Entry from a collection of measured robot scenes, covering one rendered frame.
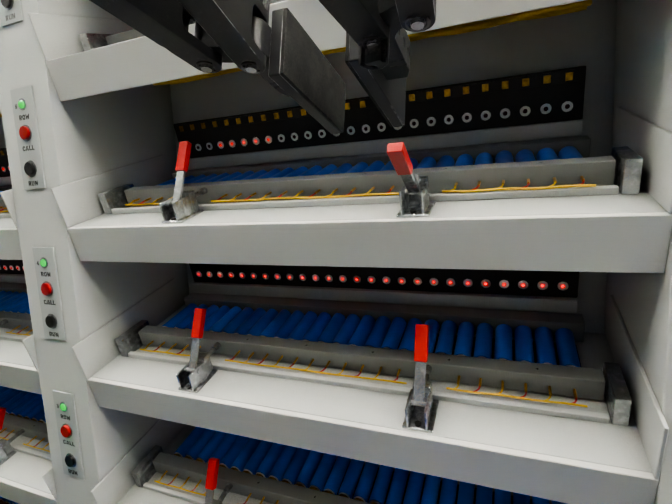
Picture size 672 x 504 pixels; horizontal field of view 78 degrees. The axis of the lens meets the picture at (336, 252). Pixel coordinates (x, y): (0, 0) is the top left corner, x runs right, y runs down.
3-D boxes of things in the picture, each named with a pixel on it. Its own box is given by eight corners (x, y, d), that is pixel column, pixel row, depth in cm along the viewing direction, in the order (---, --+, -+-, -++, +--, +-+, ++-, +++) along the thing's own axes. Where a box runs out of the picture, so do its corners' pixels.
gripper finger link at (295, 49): (282, 73, 18) (267, 76, 18) (344, 134, 24) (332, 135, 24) (286, 6, 18) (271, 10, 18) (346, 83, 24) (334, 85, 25)
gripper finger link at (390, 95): (347, -10, 17) (365, -14, 16) (393, 76, 23) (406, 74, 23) (344, 62, 16) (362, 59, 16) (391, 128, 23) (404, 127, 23)
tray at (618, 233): (664, 274, 30) (686, 139, 26) (80, 261, 53) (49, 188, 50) (608, 194, 47) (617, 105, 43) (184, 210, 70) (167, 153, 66)
